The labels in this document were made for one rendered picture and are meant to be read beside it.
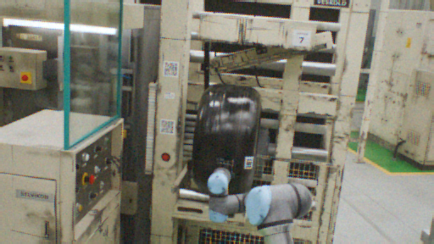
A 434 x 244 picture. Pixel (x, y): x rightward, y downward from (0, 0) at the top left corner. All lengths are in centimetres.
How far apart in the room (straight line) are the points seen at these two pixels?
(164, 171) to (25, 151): 80
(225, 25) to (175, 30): 33
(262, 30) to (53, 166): 125
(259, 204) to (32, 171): 88
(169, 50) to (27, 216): 97
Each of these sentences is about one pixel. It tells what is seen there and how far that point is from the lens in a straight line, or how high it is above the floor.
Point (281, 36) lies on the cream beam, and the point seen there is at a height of 170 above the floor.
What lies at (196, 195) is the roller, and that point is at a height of 91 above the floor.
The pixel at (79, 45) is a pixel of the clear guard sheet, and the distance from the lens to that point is 178.
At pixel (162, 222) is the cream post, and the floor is 70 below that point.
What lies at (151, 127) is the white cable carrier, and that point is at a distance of 235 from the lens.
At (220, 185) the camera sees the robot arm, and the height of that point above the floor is 117.
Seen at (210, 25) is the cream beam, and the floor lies 172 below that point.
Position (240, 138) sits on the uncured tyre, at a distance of 208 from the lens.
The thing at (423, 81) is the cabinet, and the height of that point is 111.
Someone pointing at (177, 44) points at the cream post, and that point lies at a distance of 223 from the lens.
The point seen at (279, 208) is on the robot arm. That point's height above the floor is 124.
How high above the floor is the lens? 182
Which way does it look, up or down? 14 degrees down
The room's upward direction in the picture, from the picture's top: 5 degrees clockwise
